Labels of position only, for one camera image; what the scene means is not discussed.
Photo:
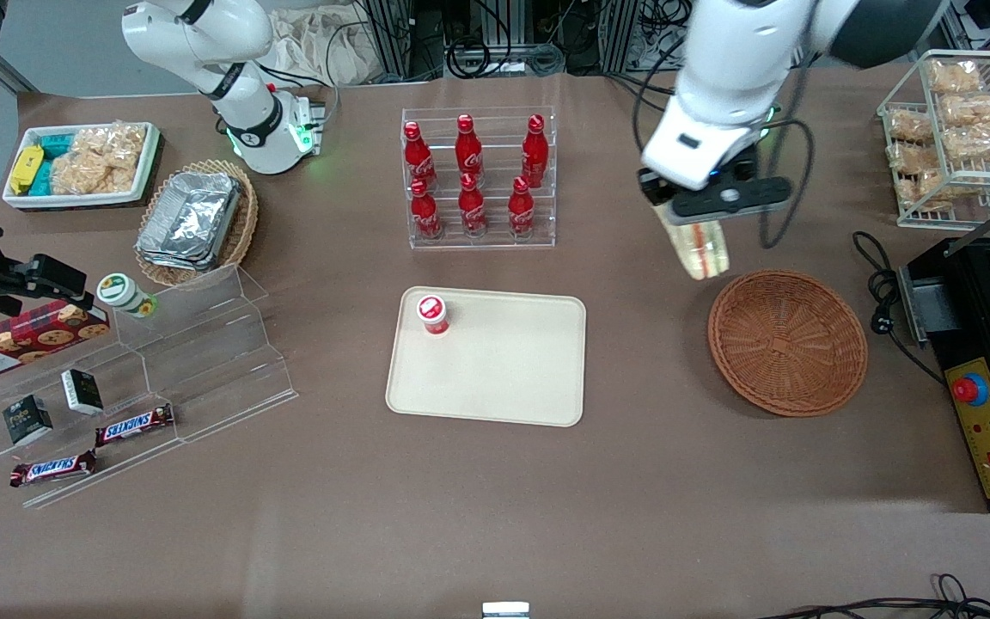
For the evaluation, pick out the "black appliance with yellow panel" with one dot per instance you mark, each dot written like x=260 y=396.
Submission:
x=968 y=292

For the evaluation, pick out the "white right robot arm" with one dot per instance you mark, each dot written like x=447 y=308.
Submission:
x=246 y=112

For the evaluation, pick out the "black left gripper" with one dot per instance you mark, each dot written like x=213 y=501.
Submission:
x=652 y=186

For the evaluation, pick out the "cream plastic tray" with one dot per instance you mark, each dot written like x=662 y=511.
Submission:
x=495 y=370

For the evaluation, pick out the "clear acrylic stepped shelf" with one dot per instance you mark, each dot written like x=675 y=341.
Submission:
x=203 y=370

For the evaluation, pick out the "black box with gold print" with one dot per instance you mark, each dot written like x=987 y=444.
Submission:
x=27 y=419

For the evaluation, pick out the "sandwich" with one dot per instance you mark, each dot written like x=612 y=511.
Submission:
x=701 y=249

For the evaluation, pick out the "red tartan cookie box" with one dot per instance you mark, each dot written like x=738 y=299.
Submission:
x=22 y=340

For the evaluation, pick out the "beige cloth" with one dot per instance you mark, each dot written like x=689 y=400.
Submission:
x=314 y=43

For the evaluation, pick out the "green-labelled white cup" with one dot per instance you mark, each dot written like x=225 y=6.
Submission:
x=124 y=294

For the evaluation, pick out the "black box with white side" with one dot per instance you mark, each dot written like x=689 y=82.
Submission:
x=82 y=391

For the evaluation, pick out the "Snickers chocolate bar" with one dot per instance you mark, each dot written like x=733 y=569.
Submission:
x=52 y=468
x=134 y=424

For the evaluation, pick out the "red cola bottle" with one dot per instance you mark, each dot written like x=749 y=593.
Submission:
x=534 y=150
x=416 y=155
x=471 y=208
x=521 y=211
x=467 y=148
x=424 y=213

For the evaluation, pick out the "brown round wicker basket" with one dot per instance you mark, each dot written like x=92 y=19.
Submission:
x=787 y=344

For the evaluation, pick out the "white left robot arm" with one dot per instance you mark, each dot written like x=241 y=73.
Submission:
x=744 y=52

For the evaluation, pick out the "light oval wicker basket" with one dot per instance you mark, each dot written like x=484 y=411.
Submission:
x=241 y=223

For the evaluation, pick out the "white rectangular snack bin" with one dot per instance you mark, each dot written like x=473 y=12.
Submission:
x=22 y=202

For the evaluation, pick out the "yellow snack packet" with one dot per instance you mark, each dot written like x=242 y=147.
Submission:
x=27 y=168

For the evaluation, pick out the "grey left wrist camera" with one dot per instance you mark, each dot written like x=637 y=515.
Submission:
x=731 y=198

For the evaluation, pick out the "small silver object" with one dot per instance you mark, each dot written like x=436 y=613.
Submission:
x=505 y=610

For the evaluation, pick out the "clear acrylic bottle rack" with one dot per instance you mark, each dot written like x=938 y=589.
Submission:
x=478 y=172

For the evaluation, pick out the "silver foil packet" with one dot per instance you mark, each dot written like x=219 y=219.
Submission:
x=170 y=260
x=190 y=211

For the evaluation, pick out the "red cup with white lid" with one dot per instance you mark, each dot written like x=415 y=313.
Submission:
x=432 y=316

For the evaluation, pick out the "teal snack packet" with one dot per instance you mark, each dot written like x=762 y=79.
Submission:
x=42 y=178
x=55 y=144

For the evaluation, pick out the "bag of fried snacks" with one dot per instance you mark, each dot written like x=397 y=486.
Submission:
x=933 y=186
x=976 y=140
x=907 y=125
x=955 y=76
x=972 y=109
x=912 y=158

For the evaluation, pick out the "clear bag of crackers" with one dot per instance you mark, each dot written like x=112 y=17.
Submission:
x=100 y=159

